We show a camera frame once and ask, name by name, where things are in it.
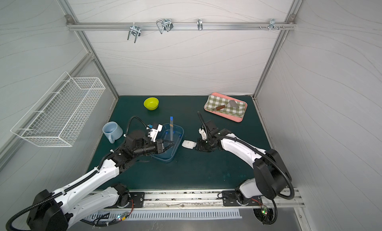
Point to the clear test tube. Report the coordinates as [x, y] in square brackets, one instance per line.
[171, 128]

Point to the blue translucent plastic container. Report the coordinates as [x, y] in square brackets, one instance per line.
[169, 154]

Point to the black cooling fan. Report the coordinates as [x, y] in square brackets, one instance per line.
[266, 216]

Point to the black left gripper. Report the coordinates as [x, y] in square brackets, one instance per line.
[159, 146]

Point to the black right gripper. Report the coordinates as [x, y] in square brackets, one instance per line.
[201, 145]

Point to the green checkered cloth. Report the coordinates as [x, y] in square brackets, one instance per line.
[226, 106]

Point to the yellow-green plastic bowl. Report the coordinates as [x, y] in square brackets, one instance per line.
[151, 103]

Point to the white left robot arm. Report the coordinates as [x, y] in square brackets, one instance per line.
[60, 209]

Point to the metal bracket hook right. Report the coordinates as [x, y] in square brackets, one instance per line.
[272, 26]

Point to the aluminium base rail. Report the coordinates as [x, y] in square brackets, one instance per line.
[195, 199]

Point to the spatula with wooden handle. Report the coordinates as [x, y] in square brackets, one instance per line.
[231, 105]

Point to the light blue ribbed mug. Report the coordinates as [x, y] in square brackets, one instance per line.
[112, 131]

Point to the white slotted cable duct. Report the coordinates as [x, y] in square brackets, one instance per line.
[201, 214]

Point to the white wire basket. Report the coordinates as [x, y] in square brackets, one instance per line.
[58, 117]

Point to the small metal ring hook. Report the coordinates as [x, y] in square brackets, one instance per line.
[200, 24]

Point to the metal clamp hook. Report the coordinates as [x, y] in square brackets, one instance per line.
[164, 25]

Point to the metal U-bolt hook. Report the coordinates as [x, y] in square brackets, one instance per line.
[134, 32]

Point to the aluminium top rail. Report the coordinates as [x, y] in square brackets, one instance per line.
[178, 26]

